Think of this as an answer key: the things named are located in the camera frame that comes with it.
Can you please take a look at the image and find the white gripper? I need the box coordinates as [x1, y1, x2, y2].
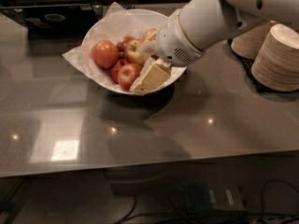
[130, 9, 205, 95]

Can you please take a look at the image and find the red apple front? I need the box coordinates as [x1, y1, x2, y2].
[118, 63, 142, 91]

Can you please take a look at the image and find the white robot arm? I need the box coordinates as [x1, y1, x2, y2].
[130, 0, 299, 95]

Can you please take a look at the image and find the pale apple back right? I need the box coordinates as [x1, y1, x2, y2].
[142, 28, 158, 41]

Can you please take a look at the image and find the yellow red apple centre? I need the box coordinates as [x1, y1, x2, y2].
[124, 38, 147, 66]

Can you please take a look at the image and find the dark red apple back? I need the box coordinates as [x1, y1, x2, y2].
[116, 35, 134, 52]

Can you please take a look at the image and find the white bowl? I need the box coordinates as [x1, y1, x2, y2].
[81, 8, 188, 96]

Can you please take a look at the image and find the red apple middle low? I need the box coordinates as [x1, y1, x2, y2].
[109, 58, 128, 83]

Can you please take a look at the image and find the red apple far left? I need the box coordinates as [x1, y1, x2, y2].
[92, 39, 119, 68]

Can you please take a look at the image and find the black tray mat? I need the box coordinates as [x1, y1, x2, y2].
[227, 39, 299, 94]

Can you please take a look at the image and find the paper plate stack back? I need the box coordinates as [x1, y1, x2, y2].
[231, 21, 277, 60]

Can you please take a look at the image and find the paper plate stack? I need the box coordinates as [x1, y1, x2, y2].
[251, 24, 299, 92]
[231, 21, 277, 60]

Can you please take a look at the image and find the paper plate stack front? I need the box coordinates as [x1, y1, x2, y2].
[251, 24, 299, 92]

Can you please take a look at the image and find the dark power box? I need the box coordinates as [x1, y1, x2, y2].
[184, 183, 248, 215]

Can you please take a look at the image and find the black cable on floor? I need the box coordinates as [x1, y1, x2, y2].
[111, 178, 299, 224]

